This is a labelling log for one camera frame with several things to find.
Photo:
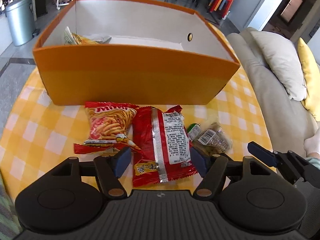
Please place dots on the brown snack clear packet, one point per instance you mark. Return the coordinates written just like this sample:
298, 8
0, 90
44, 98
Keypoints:
213, 140

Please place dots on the red noodle snack bag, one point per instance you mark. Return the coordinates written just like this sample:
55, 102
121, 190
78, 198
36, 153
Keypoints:
109, 124

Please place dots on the orange stacked stools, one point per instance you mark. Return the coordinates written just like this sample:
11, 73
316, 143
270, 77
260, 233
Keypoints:
220, 6

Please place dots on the orange cardboard box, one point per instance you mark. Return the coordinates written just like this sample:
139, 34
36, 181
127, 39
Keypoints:
160, 54

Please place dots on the silver trash can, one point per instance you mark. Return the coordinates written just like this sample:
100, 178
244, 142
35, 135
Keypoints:
20, 15

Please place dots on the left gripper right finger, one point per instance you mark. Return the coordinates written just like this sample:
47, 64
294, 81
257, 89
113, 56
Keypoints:
212, 170

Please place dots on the yellow checkered tablecloth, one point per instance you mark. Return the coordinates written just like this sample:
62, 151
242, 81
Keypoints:
38, 134

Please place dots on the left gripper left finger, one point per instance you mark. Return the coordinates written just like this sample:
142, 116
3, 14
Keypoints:
109, 170

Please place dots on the white wafer packet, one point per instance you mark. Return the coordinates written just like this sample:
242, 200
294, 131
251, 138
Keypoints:
100, 39

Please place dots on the yellow cushion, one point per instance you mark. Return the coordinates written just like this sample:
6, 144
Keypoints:
312, 78

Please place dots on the white tv cabinet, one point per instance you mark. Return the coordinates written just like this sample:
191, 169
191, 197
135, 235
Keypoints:
5, 35

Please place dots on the beige cushion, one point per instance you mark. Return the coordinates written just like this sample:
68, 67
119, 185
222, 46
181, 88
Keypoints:
281, 56

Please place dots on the green striped blanket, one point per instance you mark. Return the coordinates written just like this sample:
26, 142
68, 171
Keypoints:
9, 225

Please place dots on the grey sofa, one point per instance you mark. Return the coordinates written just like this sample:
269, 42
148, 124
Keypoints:
288, 123

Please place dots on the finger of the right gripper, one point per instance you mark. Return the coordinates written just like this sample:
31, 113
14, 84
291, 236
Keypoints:
262, 154

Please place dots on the white gloved hand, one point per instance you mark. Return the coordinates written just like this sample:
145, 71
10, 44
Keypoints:
312, 145

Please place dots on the green candy roll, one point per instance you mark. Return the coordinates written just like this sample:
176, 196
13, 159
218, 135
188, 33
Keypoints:
193, 131

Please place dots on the red foil snack bag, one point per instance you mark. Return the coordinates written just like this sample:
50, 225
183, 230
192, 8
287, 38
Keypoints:
163, 152

